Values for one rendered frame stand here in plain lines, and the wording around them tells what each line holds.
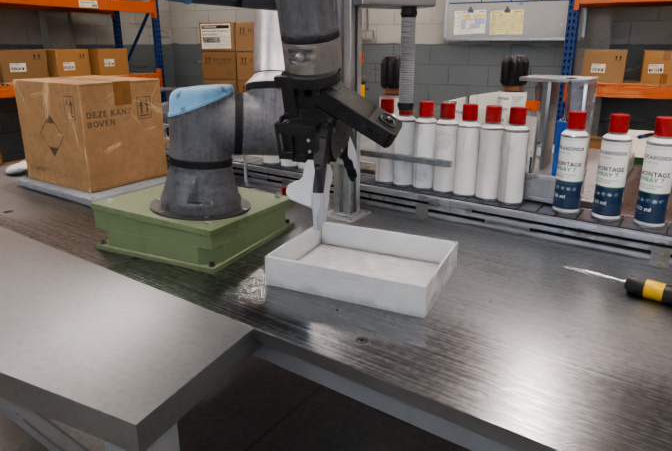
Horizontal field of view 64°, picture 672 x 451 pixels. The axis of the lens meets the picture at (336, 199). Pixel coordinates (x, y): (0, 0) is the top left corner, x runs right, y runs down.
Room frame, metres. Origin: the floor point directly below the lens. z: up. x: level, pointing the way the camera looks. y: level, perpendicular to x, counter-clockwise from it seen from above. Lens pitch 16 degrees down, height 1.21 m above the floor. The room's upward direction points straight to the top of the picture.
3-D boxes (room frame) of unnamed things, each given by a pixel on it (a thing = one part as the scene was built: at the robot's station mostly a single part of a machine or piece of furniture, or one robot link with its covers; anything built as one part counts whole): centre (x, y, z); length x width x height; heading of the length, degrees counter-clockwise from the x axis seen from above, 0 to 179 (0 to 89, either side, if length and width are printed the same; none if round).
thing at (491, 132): (1.15, -0.34, 0.98); 0.05 x 0.05 x 0.20
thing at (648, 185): (0.96, -0.60, 0.98); 0.05 x 0.05 x 0.20
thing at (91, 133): (1.47, 0.67, 0.99); 0.30 x 0.24 x 0.27; 56
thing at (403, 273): (0.84, -0.05, 0.86); 0.27 x 0.20 x 0.05; 65
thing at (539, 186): (1.16, -0.47, 1.01); 0.14 x 0.13 x 0.26; 55
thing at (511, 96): (1.72, -0.56, 1.04); 0.09 x 0.09 x 0.29
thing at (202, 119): (1.00, 0.24, 1.07); 0.13 x 0.12 x 0.14; 102
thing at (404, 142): (1.27, -0.16, 0.98); 0.05 x 0.05 x 0.20
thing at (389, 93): (1.60, -0.17, 1.03); 0.09 x 0.09 x 0.30
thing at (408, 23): (1.16, -0.15, 1.18); 0.04 x 0.04 x 0.21
